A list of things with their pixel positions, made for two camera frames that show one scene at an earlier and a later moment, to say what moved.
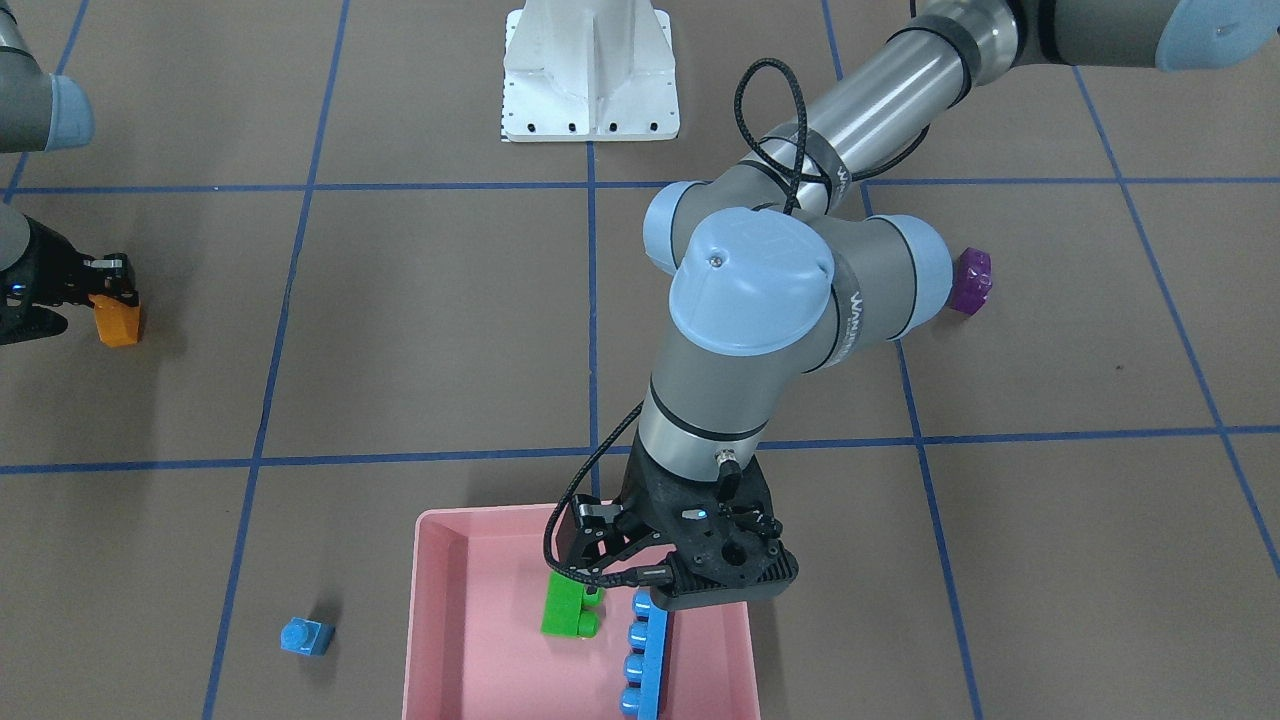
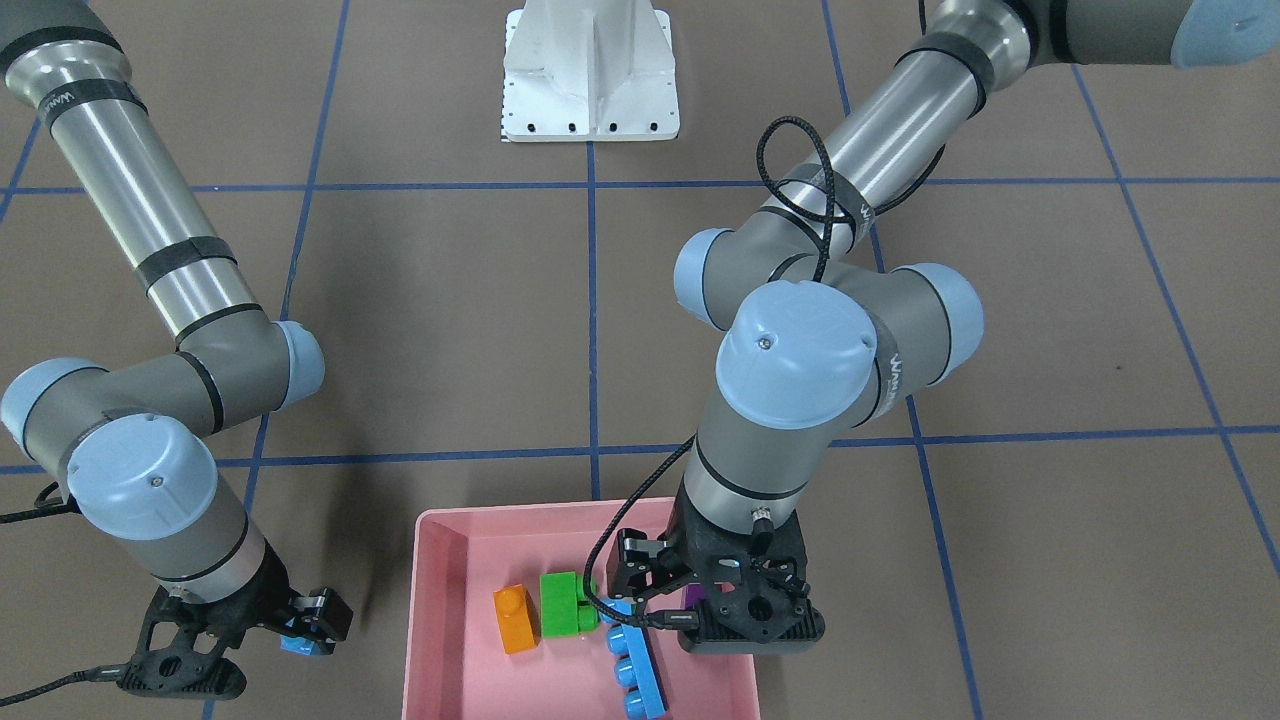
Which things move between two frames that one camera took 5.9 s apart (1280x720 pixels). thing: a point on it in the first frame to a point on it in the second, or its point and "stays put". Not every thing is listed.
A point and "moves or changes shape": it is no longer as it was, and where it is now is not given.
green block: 569,609 stays put
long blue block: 643,671 moves or changes shape
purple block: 973,281 moves or changes shape
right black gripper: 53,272 to 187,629
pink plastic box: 474,649 stays put
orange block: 117,323 to 519,618
